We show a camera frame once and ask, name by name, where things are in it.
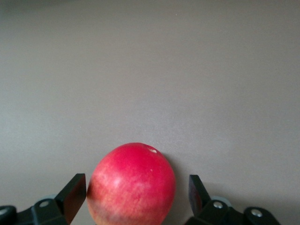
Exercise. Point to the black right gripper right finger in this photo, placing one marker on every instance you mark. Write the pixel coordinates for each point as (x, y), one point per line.
(215, 213)

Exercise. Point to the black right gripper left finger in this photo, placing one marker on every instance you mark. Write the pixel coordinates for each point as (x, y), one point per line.
(47, 213)

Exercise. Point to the red pomegranate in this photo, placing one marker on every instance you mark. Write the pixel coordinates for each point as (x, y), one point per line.
(131, 185)

